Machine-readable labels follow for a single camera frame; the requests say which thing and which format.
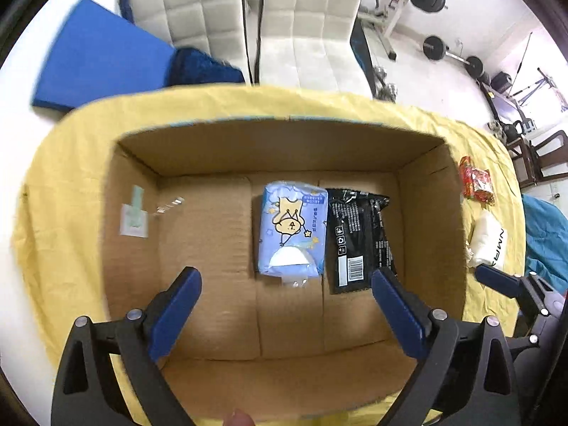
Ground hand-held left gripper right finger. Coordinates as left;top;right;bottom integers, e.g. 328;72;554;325
371;268;521;426

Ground yellow tablecloth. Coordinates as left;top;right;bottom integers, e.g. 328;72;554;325
11;83;530;426

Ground white soft packet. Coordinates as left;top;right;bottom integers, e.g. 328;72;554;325
467;210;507;271

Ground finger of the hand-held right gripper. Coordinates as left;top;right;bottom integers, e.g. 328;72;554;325
476;264;568;352

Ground white weight bench rack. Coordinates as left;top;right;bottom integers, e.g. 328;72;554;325
355;0;447;60

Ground blue foam mat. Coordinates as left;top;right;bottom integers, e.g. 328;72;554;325
30;0;179;114

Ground dark blue fuzzy cloth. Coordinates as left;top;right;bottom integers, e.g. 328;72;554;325
168;47;246;86

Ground black barbell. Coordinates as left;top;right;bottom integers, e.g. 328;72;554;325
422;34;485;79

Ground black plastic packet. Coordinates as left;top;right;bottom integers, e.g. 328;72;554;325
323;187;398;296

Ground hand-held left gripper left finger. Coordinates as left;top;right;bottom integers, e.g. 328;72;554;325
51;266;203;426

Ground cardboard box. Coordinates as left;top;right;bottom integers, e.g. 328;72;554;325
100;114;470;423

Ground dark wooden chair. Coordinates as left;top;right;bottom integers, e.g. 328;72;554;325
505;118;568;188

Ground blue cartoon tissue pack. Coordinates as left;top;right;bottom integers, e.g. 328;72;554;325
256;180;329;288

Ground teal cloth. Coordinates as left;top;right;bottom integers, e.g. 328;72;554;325
522;194;568;294

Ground white quilted chair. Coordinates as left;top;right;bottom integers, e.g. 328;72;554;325
118;0;250;84
256;0;379;98

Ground person's left hand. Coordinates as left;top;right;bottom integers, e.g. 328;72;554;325
223;410;255;426

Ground red snack packet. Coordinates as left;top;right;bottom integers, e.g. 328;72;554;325
459;155;475;198
469;167;496;206

